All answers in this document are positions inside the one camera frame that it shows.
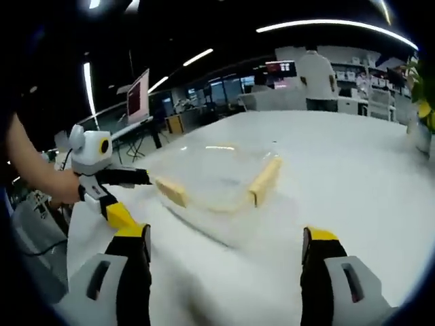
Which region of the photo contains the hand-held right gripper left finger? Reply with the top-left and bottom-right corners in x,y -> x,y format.
55,223 -> 152,326

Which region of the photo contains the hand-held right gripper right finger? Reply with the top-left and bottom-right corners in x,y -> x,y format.
300,226 -> 399,326

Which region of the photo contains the person's left hand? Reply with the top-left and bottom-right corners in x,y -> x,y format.
50,167 -> 84,205

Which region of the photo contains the white side desk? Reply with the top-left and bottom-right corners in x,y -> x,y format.
76,101 -> 156,143

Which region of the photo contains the ceiling light strip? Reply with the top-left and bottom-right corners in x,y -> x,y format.
256,19 -> 419,51
147,75 -> 170,94
182,48 -> 215,67
82,61 -> 97,117

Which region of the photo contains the wooden cabinet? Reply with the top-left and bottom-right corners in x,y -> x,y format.
164,115 -> 185,135

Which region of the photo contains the large display screen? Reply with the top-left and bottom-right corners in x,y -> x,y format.
125,69 -> 151,120

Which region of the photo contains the grey mesh chair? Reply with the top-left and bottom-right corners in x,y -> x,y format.
8,198 -> 74,303

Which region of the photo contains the white office chair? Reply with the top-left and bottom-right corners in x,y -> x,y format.
368,88 -> 398,120

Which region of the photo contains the white storage shelf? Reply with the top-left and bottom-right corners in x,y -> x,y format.
331,50 -> 421,99

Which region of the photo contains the green potted plant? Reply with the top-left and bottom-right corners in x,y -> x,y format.
405,56 -> 435,156

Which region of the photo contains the black cable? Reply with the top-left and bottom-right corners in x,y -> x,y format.
20,237 -> 71,256

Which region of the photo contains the red wall screen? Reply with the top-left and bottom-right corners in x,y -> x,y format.
264,60 -> 296,91

